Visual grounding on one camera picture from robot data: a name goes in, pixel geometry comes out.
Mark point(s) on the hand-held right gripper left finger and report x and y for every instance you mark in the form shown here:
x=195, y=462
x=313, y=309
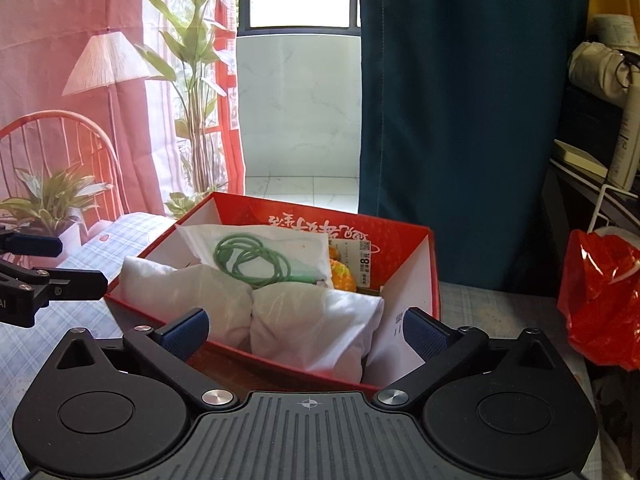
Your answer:
x=187, y=332

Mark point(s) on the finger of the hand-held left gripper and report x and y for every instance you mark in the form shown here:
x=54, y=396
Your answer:
x=70, y=284
x=32, y=246

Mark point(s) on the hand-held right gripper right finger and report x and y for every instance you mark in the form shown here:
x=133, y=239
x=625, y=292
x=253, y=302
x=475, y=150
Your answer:
x=425, y=332

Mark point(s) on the white cloth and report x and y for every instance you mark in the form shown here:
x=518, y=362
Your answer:
x=200, y=290

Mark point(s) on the red cardboard box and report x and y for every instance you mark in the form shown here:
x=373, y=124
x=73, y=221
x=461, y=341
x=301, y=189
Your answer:
x=400, y=245

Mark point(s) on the orange printed packet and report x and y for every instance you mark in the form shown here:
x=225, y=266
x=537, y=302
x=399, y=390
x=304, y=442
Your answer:
x=342, y=275

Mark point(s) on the red printed curtain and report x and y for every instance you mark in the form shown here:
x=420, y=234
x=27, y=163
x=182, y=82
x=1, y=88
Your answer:
x=75, y=110

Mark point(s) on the red plastic bag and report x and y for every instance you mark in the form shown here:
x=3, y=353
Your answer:
x=605, y=300

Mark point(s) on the teal curtain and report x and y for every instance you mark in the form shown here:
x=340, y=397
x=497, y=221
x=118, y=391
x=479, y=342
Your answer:
x=450, y=110

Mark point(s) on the beige notepad stack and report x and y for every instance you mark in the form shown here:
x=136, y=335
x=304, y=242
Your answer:
x=580, y=157

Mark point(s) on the white bottle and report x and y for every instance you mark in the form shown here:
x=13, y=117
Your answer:
x=625, y=150

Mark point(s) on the beige cloth bag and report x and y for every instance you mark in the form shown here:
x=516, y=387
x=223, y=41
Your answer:
x=595, y=70

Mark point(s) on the white printed container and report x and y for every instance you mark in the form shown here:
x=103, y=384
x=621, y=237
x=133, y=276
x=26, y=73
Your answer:
x=615, y=30

